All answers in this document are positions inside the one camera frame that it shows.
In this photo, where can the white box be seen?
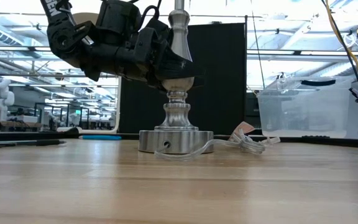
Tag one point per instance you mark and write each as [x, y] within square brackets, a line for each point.
[30, 119]

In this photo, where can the black pen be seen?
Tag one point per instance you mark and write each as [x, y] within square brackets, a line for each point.
[42, 142]

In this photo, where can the black partition screen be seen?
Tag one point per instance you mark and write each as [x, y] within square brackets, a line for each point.
[222, 62]

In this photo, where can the light blue marker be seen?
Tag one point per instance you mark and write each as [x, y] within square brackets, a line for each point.
[101, 137]

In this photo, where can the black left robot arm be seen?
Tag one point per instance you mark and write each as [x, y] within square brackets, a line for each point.
[64, 40]

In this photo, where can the wooden workbench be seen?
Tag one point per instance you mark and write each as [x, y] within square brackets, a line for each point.
[17, 124]

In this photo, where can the clear plastic storage bin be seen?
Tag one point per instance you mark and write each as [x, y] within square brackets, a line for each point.
[306, 112]

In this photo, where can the silver metal lamp base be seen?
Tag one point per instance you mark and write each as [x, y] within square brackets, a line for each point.
[176, 115]

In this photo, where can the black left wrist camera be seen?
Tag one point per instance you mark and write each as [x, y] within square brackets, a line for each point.
[118, 18]

